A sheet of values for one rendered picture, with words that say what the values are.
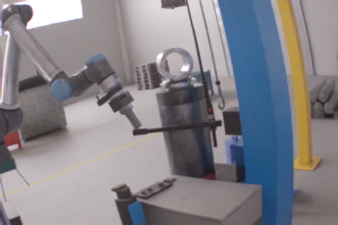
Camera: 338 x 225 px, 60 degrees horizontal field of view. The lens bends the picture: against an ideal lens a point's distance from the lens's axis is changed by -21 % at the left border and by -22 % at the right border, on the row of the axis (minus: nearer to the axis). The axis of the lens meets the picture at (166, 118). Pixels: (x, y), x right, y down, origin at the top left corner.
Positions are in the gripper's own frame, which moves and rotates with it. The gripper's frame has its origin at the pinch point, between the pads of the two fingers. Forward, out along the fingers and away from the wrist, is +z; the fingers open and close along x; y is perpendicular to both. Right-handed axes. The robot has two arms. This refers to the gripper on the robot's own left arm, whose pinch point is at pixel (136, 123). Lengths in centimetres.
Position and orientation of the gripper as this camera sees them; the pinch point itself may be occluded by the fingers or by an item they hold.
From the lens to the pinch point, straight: 147.4
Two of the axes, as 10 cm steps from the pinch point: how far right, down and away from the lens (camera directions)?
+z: 5.6, 8.3, 0.6
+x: 2.6, -2.4, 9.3
